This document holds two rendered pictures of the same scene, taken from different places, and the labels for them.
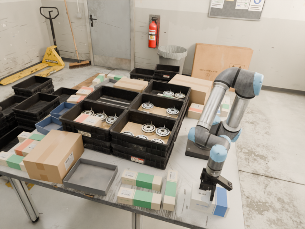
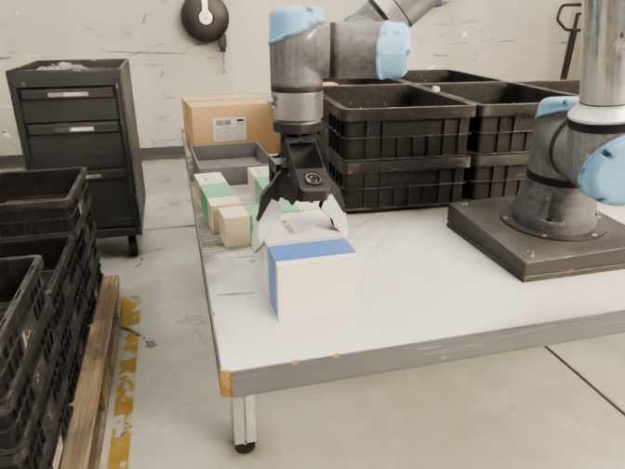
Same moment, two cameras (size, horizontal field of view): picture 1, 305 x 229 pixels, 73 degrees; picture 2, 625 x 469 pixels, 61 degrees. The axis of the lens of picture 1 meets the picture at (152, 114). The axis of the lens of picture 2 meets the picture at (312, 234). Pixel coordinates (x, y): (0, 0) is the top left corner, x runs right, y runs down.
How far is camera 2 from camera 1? 1.28 m
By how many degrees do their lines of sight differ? 55
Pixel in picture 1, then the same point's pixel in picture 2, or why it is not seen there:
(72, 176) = (217, 160)
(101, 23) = not seen: outside the picture
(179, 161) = (405, 224)
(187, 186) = not seen: hidden behind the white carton
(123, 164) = not seen: hidden behind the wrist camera
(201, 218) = (238, 285)
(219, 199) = (293, 247)
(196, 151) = (476, 217)
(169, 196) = (242, 209)
